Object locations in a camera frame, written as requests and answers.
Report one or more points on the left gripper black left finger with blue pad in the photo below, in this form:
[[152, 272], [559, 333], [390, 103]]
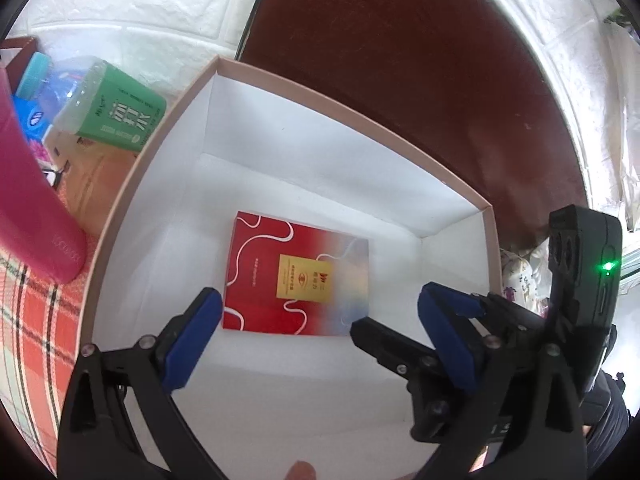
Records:
[[96, 439]]

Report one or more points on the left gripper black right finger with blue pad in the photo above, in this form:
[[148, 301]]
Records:
[[520, 415]]

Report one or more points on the red plaid tablecloth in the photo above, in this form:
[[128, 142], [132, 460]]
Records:
[[40, 326]]

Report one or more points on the pink cylindrical bottle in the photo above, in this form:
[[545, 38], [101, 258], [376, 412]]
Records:
[[35, 226]]

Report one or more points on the red booklet with gold label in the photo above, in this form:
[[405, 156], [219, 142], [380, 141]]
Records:
[[285, 278]]

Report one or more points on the white open cardboard box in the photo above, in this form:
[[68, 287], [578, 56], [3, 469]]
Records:
[[246, 160]]

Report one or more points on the brown cardboard box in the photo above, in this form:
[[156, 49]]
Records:
[[93, 173]]

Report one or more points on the blue tissue pack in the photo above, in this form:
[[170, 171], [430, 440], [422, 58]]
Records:
[[34, 123]]

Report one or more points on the green label plastic bottle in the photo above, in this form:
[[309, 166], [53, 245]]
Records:
[[102, 103]]

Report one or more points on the dark red round table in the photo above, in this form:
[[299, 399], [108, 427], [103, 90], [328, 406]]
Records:
[[452, 77]]

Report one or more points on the black camera with green light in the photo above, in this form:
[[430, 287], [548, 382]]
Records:
[[585, 258]]

